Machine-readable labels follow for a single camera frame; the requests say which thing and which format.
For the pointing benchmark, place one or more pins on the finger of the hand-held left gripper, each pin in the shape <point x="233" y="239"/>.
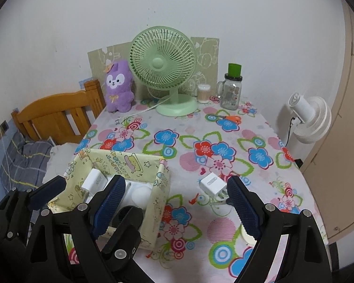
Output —
<point x="126" y="230"/>
<point x="47" y="191"/>

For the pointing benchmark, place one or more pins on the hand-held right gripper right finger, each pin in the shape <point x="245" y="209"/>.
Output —
<point x="242" y="206"/>

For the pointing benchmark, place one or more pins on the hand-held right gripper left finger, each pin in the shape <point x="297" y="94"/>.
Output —
<point x="109" y="206"/>

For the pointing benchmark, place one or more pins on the white square charger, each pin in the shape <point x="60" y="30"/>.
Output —
<point x="94" y="179"/>

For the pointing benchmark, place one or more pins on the cream bear compact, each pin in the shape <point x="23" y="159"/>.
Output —
<point x="248" y="238"/>

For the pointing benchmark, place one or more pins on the white round case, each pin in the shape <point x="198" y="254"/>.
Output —
<point x="141" y="196"/>

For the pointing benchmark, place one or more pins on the white power adapter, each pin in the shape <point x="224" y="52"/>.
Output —
<point x="212" y="185"/>

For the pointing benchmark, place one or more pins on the yellow cartoon storage box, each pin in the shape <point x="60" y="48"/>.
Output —
<point x="159" y="200"/>

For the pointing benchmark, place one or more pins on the blue plaid bedding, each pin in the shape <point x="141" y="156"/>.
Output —
<point x="23" y="159"/>

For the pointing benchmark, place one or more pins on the white cloth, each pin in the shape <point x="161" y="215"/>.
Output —
<point x="62" y="153"/>

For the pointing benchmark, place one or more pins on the wooden bed headboard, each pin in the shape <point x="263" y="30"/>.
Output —
<point x="56" y="106"/>

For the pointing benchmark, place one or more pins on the orange scissors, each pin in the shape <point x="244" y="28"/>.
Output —
<point x="234" y="119"/>

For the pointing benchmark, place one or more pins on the floral tablecloth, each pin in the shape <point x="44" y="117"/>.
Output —
<point x="191" y="129"/>

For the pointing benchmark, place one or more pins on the purple plush toy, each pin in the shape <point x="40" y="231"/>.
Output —
<point x="118" y="94"/>

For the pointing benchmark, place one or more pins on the glass jar with green lid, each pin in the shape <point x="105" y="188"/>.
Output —
<point x="230" y="94"/>

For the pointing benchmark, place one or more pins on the white standing fan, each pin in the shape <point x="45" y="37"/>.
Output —
<point x="312" y="118"/>

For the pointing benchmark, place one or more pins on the cotton swab container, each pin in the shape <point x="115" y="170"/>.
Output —
<point x="203" y="94"/>

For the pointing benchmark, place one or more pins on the green desk fan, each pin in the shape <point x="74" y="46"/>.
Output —
<point x="157" y="63"/>

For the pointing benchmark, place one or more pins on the wall socket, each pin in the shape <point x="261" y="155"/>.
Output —
<point x="4" y="126"/>

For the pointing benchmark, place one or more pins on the blue wall sticker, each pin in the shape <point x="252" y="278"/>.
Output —
<point x="87" y="83"/>

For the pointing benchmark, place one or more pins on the green cartoon wall poster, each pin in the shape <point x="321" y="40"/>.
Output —
<point x="206" y="53"/>

